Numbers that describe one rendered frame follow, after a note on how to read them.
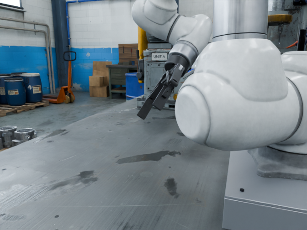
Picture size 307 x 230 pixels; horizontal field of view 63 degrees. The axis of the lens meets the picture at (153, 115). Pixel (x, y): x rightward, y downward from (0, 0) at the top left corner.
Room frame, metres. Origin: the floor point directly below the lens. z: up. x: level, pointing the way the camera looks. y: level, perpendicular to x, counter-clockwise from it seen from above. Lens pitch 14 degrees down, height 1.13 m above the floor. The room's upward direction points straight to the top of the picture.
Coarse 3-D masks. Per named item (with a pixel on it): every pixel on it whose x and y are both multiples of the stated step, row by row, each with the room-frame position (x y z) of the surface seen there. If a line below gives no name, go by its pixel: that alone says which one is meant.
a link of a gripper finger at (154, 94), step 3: (165, 75) 0.82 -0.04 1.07; (162, 78) 0.83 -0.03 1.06; (159, 81) 0.83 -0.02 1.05; (159, 84) 0.83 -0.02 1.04; (162, 84) 0.83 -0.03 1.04; (156, 87) 0.83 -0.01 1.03; (159, 87) 0.83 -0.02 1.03; (162, 87) 0.83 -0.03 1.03; (153, 90) 0.84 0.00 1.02; (156, 90) 0.83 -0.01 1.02; (159, 90) 0.83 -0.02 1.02; (153, 93) 0.83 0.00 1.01; (156, 93) 0.83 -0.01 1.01; (150, 96) 0.83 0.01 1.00; (153, 96) 0.83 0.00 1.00; (156, 96) 0.83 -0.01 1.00; (153, 99) 0.84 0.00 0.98
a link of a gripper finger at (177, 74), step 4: (176, 68) 0.75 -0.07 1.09; (184, 68) 0.77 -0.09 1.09; (176, 72) 0.74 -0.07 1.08; (180, 72) 0.75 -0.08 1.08; (172, 76) 0.72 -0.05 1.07; (176, 76) 0.72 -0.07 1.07; (180, 76) 0.74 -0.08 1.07; (172, 80) 0.70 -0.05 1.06; (176, 80) 0.71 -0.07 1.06; (176, 84) 0.70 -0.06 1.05
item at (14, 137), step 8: (0, 128) 2.65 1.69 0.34; (8, 128) 2.71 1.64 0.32; (16, 128) 2.67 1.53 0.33; (0, 136) 2.55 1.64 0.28; (8, 136) 2.57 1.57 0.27; (16, 136) 2.47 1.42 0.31; (24, 136) 2.47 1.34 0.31; (32, 136) 2.51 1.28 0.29; (0, 144) 2.51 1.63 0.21; (8, 144) 2.57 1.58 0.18; (16, 144) 2.44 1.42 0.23
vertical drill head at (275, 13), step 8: (272, 0) 1.41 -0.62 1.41; (280, 0) 1.39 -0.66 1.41; (272, 8) 1.41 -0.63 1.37; (280, 8) 1.40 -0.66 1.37; (272, 16) 1.36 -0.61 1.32; (280, 16) 1.35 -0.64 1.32; (288, 16) 1.36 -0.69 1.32; (272, 24) 1.43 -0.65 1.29; (280, 24) 1.37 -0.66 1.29; (288, 24) 1.43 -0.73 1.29; (280, 32) 1.37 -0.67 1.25
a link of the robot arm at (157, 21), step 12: (144, 0) 0.92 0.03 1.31; (156, 0) 0.88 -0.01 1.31; (168, 0) 0.88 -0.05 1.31; (132, 12) 0.93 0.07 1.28; (144, 12) 0.90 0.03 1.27; (156, 12) 0.88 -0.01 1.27; (168, 12) 0.88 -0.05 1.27; (144, 24) 0.92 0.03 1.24; (156, 24) 0.90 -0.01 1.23; (168, 24) 0.89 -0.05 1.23; (156, 36) 0.93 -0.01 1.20
